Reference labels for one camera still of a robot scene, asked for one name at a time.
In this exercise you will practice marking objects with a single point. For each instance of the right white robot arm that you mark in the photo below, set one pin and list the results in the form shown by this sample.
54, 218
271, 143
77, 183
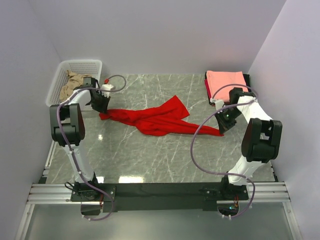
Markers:
261, 140

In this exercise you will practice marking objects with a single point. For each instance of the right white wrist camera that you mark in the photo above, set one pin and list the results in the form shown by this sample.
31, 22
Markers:
218, 103

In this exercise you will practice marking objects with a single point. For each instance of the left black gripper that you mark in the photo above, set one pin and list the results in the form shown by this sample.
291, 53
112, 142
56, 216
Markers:
103, 108

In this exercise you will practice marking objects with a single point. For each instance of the dark red folded t shirt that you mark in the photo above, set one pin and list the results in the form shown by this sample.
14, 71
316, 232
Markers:
211, 90

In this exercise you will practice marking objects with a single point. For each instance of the pink folded t shirt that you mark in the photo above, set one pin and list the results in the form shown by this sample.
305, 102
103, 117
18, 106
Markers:
223, 78

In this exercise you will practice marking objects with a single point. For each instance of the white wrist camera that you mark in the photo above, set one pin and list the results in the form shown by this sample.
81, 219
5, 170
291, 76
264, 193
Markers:
218, 103
106, 89

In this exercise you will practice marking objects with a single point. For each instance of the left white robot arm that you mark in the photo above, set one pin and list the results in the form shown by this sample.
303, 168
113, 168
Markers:
67, 126

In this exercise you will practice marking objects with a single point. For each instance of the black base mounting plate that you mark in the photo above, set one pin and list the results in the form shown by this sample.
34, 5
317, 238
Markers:
159, 196

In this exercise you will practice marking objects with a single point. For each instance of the aluminium rail frame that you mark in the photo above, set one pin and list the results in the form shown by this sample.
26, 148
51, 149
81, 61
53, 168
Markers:
58, 194

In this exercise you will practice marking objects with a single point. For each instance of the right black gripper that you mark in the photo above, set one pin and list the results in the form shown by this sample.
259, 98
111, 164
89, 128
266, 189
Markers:
224, 126

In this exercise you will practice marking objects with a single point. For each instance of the black folded t shirt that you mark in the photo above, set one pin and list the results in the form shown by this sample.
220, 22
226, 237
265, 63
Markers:
247, 79

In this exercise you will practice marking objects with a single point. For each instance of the beige crumpled t shirt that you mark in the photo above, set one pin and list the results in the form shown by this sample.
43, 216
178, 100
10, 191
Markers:
74, 80

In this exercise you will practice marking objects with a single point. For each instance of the white plastic basket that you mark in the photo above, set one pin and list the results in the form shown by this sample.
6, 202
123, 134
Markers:
92, 67

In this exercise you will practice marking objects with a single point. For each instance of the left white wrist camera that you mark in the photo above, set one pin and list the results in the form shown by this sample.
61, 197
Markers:
106, 89

